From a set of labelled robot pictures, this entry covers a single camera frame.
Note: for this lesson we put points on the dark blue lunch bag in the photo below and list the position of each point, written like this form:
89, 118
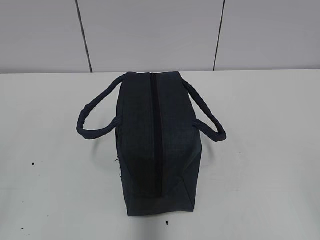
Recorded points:
158, 125

